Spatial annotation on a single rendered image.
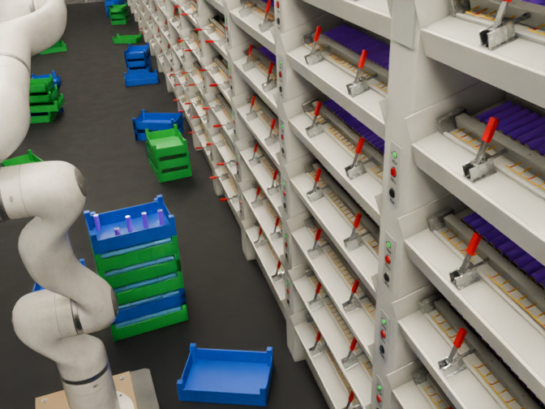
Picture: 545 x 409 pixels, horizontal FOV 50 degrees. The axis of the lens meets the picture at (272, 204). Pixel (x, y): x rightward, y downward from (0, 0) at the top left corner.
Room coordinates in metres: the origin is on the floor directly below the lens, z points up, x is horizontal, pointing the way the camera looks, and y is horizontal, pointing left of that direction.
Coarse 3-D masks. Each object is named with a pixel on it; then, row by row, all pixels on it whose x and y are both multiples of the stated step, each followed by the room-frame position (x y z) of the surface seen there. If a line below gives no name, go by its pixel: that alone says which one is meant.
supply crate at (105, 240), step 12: (144, 204) 2.01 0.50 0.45; (156, 204) 2.03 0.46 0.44; (84, 216) 1.91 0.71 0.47; (108, 216) 1.96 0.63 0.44; (120, 216) 1.97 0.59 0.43; (132, 216) 1.99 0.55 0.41; (156, 216) 2.00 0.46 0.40; (168, 216) 1.86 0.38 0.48; (108, 228) 1.92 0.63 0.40; (120, 228) 1.92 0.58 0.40; (132, 228) 1.91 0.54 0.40; (156, 228) 1.83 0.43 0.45; (168, 228) 1.84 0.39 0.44; (96, 240) 1.75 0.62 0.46; (108, 240) 1.76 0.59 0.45; (120, 240) 1.78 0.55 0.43; (132, 240) 1.79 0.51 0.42; (144, 240) 1.81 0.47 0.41; (96, 252) 1.75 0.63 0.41
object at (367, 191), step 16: (304, 96) 1.60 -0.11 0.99; (320, 96) 1.61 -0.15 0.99; (288, 112) 1.58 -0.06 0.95; (304, 112) 1.59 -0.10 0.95; (304, 128) 1.49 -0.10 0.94; (304, 144) 1.49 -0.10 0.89; (320, 144) 1.37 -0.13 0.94; (336, 144) 1.35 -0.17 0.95; (352, 144) 1.32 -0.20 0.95; (320, 160) 1.36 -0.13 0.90; (336, 160) 1.27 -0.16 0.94; (352, 160) 1.25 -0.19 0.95; (336, 176) 1.25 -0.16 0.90; (368, 176) 1.16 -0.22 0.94; (352, 192) 1.16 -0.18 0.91; (368, 192) 1.10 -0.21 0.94; (368, 208) 1.07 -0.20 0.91
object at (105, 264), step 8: (176, 240) 1.85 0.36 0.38; (144, 248) 1.81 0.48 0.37; (152, 248) 1.82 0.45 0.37; (160, 248) 1.83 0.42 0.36; (168, 248) 1.84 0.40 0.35; (176, 248) 1.85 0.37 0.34; (96, 256) 1.74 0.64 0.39; (112, 256) 1.77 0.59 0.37; (120, 256) 1.78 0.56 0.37; (128, 256) 1.79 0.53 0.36; (136, 256) 1.80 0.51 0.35; (144, 256) 1.81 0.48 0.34; (152, 256) 1.82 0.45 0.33; (160, 256) 1.83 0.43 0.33; (104, 264) 1.75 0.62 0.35; (112, 264) 1.76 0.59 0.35; (120, 264) 1.77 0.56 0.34; (128, 264) 1.78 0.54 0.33; (104, 272) 1.75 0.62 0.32
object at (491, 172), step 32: (480, 96) 0.94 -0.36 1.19; (512, 96) 0.91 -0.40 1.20; (416, 128) 0.91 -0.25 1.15; (448, 128) 0.91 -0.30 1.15; (480, 128) 0.85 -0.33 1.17; (512, 128) 0.83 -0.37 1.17; (544, 128) 0.80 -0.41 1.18; (416, 160) 0.91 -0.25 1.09; (448, 160) 0.83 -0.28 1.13; (480, 160) 0.76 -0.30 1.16; (512, 160) 0.77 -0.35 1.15; (544, 160) 0.71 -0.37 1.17; (480, 192) 0.72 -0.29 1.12; (512, 192) 0.70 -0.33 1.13; (544, 192) 0.68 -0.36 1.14; (512, 224) 0.65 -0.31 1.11; (544, 224) 0.62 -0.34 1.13; (544, 256) 0.60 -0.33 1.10
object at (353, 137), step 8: (312, 104) 1.57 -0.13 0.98; (320, 112) 1.51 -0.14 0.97; (328, 112) 1.49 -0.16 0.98; (336, 120) 1.42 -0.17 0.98; (336, 128) 1.42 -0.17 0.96; (344, 128) 1.37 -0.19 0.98; (336, 136) 1.37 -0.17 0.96; (344, 136) 1.37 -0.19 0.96; (352, 136) 1.31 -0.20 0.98; (368, 144) 1.25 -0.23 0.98; (368, 152) 1.22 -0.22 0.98; (376, 152) 1.20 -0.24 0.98; (376, 160) 1.17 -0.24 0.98
